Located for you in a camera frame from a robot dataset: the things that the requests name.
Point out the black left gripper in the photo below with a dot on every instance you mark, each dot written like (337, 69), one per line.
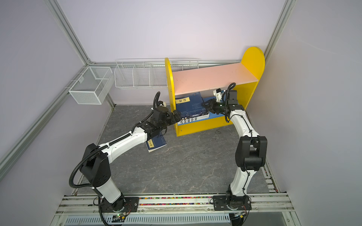
(177, 117)

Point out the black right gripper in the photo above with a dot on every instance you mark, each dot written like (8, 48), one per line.
(212, 106)

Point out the blue book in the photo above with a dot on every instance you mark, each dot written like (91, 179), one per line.
(189, 115)
(191, 102)
(156, 142)

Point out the white booklet black text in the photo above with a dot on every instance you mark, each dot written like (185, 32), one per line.
(192, 119)

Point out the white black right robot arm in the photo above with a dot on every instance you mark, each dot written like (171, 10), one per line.
(250, 154)

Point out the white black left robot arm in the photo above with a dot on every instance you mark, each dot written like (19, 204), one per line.
(94, 169)

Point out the yellow pink blue bookshelf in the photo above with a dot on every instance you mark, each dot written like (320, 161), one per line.
(245, 74)

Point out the white mesh box basket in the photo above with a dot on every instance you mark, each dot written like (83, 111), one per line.
(93, 85)

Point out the white wire rack basket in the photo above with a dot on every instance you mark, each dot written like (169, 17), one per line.
(140, 73)

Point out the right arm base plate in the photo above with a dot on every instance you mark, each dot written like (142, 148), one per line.
(231, 203)

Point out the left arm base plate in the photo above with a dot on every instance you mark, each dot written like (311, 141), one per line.
(127, 204)

